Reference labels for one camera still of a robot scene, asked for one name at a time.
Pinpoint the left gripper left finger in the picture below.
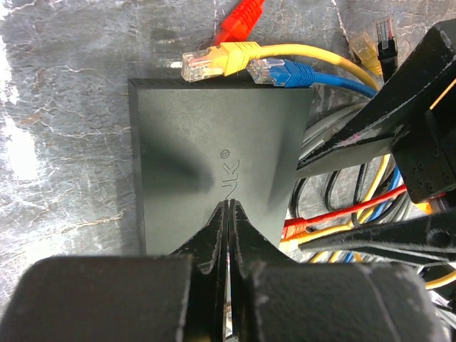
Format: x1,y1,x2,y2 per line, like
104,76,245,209
1,202,228,341

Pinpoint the red ethernet cable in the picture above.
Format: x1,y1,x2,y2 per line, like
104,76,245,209
213,0,266,46

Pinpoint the blue ethernet cable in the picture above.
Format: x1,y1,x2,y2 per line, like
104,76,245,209
247,58,378,99

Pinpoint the black cable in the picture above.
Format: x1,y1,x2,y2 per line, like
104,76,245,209
373,17,400,79

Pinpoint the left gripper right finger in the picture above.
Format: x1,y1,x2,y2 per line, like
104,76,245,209
229,200,447,341

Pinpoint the grey ethernet cable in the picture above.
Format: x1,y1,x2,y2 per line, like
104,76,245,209
301,103,364,157

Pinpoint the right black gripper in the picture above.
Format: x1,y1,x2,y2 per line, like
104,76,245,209
296,19,455,266

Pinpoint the black network switch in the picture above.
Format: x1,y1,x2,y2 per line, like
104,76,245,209
128,76,314,255

